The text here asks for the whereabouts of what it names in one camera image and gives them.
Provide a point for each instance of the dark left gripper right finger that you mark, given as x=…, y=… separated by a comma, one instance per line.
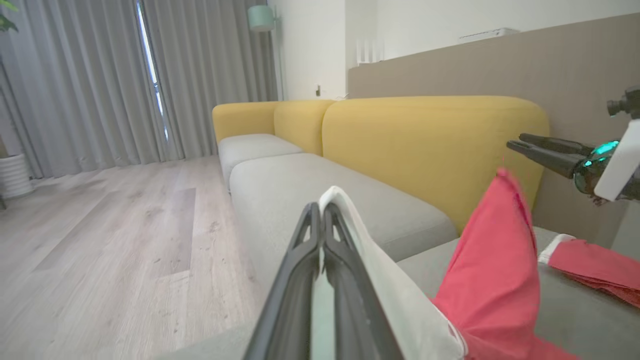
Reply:
x=355, y=320

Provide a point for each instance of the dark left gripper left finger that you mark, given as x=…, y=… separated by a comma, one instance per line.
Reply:
x=290, y=310

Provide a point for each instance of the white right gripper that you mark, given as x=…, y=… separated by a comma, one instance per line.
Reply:
x=620, y=170

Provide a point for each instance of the red shorts with white stripes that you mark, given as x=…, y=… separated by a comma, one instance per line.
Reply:
x=595, y=265

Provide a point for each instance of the red and white basketball jersey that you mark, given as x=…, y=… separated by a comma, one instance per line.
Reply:
x=495, y=280

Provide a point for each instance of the medium grey sofa seat cushion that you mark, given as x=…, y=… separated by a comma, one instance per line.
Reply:
x=310, y=190

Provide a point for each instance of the wide yellow sofa backrest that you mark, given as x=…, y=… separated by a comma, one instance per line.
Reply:
x=430, y=150

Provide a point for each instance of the small grey sofa seat cushion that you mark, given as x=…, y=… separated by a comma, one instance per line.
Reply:
x=250, y=150

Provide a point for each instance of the large grey sofa seat cushion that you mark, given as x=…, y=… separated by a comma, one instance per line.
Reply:
x=575, y=320

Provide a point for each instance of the yellow sofa corner backrest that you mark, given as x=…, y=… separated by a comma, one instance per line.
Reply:
x=242, y=120

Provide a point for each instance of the white slatted radiator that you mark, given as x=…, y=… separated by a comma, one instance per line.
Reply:
x=370, y=51

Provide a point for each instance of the narrow grey curtain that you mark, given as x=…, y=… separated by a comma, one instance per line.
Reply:
x=210, y=75

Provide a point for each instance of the teal floor lamp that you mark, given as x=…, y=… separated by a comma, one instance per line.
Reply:
x=261, y=18

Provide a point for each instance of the white ribbed plant pot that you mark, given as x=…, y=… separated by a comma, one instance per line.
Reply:
x=14, y=175

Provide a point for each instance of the wide grey curtain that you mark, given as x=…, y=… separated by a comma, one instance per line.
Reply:
x=75, y=85

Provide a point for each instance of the green plant leaves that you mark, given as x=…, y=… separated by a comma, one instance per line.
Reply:
x=6, y=20

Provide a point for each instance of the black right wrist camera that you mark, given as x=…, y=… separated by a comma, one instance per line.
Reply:
x=627, y=102

